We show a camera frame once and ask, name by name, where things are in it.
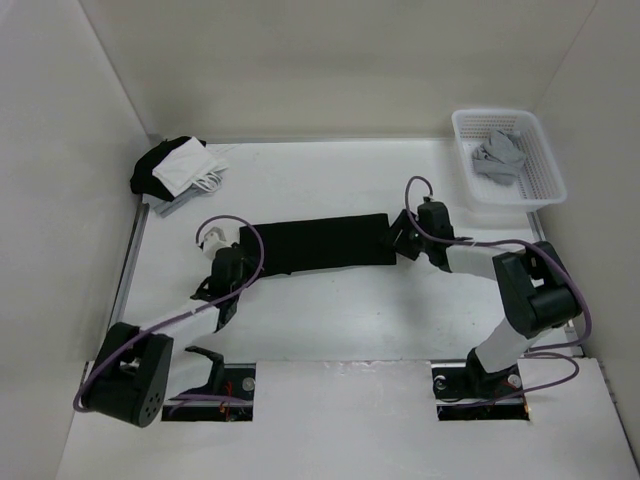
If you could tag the folded white tank top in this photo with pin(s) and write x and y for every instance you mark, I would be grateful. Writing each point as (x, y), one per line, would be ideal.
(190, 165)

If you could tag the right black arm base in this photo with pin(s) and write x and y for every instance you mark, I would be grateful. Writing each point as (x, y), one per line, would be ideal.
(465, 392)

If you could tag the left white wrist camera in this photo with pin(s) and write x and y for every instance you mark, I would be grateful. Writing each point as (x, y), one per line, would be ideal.
(213, 240)

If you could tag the grey tank top in basket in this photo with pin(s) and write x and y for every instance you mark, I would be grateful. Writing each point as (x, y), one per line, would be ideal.
(499, 158)

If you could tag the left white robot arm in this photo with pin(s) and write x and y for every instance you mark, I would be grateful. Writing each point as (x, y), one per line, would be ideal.
(143, 372)

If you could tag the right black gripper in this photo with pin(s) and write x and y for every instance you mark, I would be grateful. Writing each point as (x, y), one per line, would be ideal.
(402, 223)

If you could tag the folded grey tank top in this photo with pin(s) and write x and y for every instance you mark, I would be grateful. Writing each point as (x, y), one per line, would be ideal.
(165, 208)

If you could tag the folded black tank top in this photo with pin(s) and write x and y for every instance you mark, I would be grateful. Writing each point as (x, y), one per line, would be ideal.
(143, 181)

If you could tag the white plastic basket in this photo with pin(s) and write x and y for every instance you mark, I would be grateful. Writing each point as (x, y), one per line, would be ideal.
(539, 182)

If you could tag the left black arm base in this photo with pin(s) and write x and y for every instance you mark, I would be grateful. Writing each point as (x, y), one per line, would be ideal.
(203, 387)

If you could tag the black tank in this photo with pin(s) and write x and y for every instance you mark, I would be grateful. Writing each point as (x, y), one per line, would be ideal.
(319, 244)
(143, 181)

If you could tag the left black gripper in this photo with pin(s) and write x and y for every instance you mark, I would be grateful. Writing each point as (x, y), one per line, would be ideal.
(248, 262)

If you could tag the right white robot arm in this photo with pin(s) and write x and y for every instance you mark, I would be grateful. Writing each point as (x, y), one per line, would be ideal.
(536, 292)

